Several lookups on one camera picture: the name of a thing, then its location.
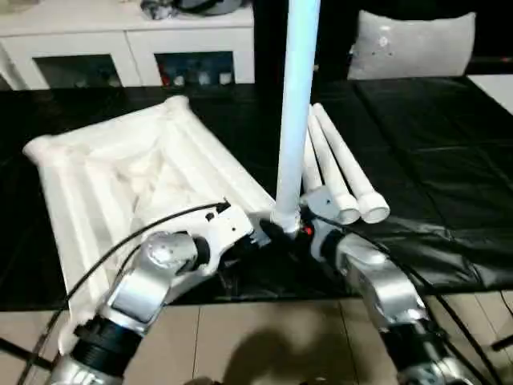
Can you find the white plastic table leg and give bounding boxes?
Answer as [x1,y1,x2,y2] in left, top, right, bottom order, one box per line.
[271,0,322,233]
[311,103,391,225]
[306,106,362,225]
[301,128,323,193]

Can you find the white plastic table top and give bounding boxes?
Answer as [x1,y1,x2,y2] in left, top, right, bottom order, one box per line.
[22,96,302,354]

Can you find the black work mat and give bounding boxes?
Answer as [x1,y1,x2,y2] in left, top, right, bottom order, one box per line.
[0,76,513,314]

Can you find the black sofa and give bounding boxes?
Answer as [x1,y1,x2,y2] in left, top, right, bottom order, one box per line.
[252,0,513,81]

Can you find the grey cushion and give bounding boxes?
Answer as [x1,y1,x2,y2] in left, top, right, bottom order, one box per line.
[349,10,478,81]

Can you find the white flat board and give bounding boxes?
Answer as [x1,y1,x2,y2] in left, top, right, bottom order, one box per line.
[469,74,513,115]

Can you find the white glass-door cabinet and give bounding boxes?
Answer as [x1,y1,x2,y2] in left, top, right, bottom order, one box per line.
[0,0,257,91]

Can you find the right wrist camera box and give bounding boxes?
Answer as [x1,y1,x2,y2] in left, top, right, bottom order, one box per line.
[303,186,338,233]

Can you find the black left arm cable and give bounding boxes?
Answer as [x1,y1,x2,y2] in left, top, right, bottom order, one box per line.
[16,201,230,385]

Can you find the black metal frame bar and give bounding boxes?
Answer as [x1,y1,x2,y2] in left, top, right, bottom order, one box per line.
[0,340,59,371]

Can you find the dark cabled device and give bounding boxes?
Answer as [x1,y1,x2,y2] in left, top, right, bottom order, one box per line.
[140,0,241,18]

